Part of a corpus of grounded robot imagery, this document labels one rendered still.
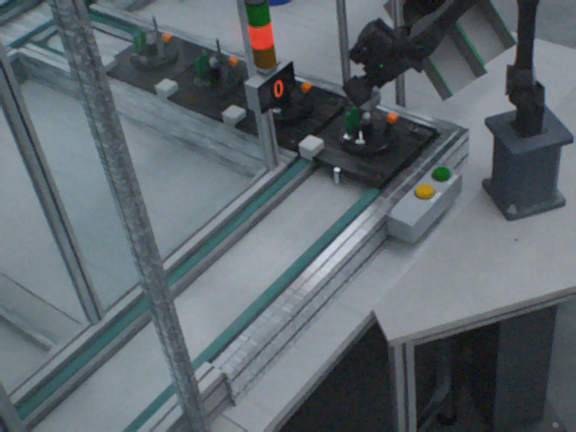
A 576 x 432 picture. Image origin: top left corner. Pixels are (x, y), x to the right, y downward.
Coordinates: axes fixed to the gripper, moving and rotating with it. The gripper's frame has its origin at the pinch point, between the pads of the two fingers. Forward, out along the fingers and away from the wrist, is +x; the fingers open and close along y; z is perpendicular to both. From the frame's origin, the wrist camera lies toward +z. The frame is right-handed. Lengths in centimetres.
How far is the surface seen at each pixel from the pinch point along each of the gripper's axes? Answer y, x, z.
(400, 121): -10.0, 8.6, -14.1
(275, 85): 19.5, 0.5, 12.1
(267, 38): 19.6, -7.3, 20.9
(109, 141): 84, -49, 20
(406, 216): 17.1, -5.0, -28.0
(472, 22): -44.0, 2.4, -6.7
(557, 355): -39, 49, -109
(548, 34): -206, 114, -49
